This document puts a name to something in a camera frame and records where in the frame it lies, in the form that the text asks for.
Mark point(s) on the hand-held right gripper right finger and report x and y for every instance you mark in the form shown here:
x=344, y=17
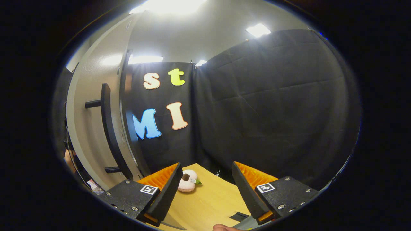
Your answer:
x=245, y=192

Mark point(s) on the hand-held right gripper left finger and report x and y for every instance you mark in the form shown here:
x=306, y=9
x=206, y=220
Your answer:
x=167, y=192

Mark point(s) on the grey cabinet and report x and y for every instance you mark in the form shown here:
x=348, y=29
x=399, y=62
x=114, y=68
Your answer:
x=126, y=102

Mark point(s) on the light grey cabinet door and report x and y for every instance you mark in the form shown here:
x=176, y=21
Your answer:
x=85, y=134

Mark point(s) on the white plush fruit toy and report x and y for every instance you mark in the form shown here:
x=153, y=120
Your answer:
x=189, y=184

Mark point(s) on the small black flat object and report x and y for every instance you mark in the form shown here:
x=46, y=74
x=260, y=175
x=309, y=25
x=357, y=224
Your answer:
x=239, y=216

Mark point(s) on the black backdrop cloth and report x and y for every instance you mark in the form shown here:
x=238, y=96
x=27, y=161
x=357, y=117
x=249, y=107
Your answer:
x=273, y=112

